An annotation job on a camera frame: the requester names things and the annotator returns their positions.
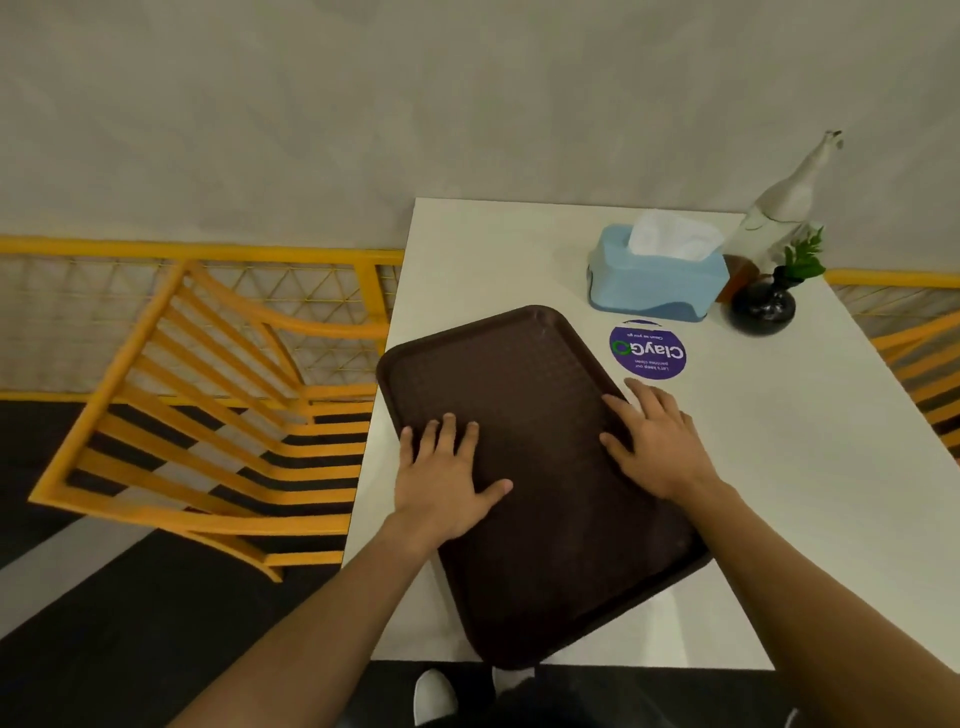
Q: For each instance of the person's left forearm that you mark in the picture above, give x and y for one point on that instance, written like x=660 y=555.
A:
x=315 y=637

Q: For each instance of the white bottle-shaped vase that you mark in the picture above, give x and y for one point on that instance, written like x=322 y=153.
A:
x=784 y=206

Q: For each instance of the person's left hand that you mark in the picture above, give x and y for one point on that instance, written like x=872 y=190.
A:
x=439 y=495

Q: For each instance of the green plant sprig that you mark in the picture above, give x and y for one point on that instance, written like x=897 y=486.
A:
x=804 y=259

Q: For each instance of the person's left thumb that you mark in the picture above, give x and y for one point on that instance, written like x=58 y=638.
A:
x=493 y=493

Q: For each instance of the person's right forearm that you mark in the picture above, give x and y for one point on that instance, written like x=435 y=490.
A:
x=817 y=607

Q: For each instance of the white tissue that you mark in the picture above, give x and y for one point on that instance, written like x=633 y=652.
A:
x=671 y=234

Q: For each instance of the yellow slatted chair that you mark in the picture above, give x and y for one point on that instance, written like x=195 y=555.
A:
x=926 y=375
x=187 y=420

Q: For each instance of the purple round sticker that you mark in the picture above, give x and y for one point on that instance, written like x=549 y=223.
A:
x=648 y=352

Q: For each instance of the person's left little finger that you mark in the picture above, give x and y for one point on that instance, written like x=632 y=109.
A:
x=406 y=450

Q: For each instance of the person's right hand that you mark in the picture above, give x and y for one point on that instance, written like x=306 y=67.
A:
x=664 y=457

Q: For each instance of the dark brown plastic tray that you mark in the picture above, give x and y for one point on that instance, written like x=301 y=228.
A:
x=547 y=465

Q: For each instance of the white shoe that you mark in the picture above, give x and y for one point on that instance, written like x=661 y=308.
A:
x=434 y=697

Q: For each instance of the yellow mesh railing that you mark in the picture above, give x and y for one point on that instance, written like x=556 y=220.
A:
x=90 y=315
x=892 y=289

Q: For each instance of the black round vase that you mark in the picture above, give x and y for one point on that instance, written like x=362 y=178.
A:
x=763 y=306

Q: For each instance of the person's dark trousers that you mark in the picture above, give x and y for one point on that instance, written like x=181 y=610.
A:
x=600 y=701

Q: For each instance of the person's right middle finger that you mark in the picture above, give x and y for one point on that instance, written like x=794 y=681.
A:
x=643 y=399

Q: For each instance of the brown amber container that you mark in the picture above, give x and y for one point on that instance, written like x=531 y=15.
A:
x=736 y=276

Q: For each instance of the person's left middle finger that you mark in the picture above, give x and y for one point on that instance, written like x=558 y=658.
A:
x=447 y=436

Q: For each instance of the blue tissue box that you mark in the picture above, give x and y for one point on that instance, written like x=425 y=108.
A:
x=652 y=285

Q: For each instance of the person's right thumb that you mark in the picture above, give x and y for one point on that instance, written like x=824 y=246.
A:
x=615 y=451

